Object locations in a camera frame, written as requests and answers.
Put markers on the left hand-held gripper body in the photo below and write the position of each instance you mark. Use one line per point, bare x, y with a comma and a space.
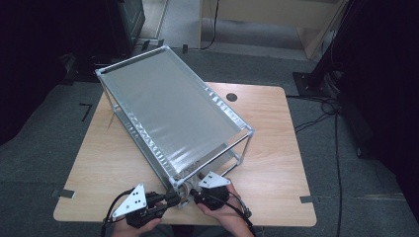
133, 200

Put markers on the person's right hand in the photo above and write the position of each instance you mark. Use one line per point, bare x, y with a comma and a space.
220, 215

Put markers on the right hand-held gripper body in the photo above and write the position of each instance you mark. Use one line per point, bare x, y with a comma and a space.
212, 180

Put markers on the silver metal shelf rack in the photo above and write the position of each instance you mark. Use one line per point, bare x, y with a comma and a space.
171, 108

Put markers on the black tape corner mark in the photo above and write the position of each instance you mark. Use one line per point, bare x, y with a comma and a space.
87, 110

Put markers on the black table grommet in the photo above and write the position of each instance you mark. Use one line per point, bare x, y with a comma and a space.
231, 97

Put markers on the person's left hand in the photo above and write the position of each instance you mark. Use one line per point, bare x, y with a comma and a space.
131, 232

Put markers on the black metal stand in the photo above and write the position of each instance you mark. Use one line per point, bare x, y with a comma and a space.
309, 84

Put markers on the black stand base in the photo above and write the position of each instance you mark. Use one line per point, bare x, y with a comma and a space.
82, 70

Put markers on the grey tape strip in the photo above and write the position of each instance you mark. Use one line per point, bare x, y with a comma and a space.
63, 193
309, 199

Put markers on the dark cabinet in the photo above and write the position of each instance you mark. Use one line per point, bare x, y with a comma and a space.
128, 19

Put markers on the dark curtain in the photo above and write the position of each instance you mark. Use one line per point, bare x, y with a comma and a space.
388, 65
26, 49

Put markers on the beige wooden furniture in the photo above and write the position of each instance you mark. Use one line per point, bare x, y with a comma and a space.
263, 10

